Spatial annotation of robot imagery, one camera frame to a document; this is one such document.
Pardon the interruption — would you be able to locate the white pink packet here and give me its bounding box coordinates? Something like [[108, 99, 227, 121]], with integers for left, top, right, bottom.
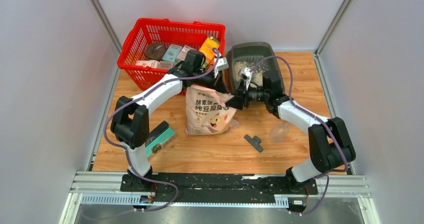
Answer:
[[135, 60, 160, 69]]

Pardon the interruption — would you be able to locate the teal and black box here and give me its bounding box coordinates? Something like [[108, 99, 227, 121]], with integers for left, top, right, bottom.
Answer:
[[145, 121, 176, 161]]

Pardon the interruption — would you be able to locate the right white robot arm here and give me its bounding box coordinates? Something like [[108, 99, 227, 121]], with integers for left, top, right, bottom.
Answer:
[[226, 68, 356, 194]]

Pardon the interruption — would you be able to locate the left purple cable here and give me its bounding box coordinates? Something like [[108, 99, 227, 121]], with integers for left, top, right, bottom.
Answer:
[[102, 47, 222, 213]]

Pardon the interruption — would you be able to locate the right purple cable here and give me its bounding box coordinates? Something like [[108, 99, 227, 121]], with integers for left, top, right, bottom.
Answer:
[[248, 55, 350, 216]]

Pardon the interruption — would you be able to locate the grey pink small box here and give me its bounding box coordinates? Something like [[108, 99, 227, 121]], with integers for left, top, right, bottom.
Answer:
[[175, 45, 194, 64]]

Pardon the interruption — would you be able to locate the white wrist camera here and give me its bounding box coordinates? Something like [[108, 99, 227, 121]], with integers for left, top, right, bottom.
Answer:
[[213, 57, 229, 78], [239, 67, 252, 90]]

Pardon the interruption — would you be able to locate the red plastic shopping basket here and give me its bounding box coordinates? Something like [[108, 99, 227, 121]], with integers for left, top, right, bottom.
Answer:
[[117, 18, 226, 91]]

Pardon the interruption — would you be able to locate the purple cable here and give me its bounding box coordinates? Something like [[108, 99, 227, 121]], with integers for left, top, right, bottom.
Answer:
[[102, 47, 222, 213], [248, 55, 350, 216]]

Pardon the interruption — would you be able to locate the yellow orange carton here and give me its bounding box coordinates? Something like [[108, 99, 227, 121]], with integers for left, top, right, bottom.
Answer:
[[199, 35, 221, 68]]

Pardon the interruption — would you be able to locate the clear plastic scoop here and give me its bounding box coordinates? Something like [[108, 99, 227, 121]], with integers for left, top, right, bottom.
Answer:
[[268, 121, 290, 143]]

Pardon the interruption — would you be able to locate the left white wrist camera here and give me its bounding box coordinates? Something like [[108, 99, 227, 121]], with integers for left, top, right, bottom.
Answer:
[[213, 57, 229, 78]]

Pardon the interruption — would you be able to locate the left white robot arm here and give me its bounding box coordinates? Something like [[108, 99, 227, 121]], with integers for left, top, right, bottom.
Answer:
[[103, 47, 229, 192]]

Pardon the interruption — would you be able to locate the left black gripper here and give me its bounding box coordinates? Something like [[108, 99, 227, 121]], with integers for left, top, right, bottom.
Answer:
[[193, 67, 230, 96]]

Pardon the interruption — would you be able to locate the black bag clip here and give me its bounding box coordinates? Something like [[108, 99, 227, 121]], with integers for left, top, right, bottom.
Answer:
[[244, 134, 263, 153]]

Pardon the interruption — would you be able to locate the teal small box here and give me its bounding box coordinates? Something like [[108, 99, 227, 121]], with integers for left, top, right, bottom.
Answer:
[[162, 44, 183, 62]]

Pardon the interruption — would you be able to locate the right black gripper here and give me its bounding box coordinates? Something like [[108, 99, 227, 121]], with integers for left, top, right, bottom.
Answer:
[[225, 79, 270, 110]]

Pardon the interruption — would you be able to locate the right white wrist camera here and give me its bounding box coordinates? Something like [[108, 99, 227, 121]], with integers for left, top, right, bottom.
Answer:
[[239, 67, 252, 90]]

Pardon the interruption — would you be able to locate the brown round object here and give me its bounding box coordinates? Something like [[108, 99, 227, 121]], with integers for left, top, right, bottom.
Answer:
[[144, 42, 167, 61]]

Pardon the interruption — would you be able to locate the pink cat litter bag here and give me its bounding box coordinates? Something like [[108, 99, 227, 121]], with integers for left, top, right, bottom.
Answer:
[[185, 85, 240, 136]]

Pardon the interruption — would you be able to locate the dark grey litter box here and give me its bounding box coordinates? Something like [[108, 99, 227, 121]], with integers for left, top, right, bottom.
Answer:
[[226, 42, 285, 96]]

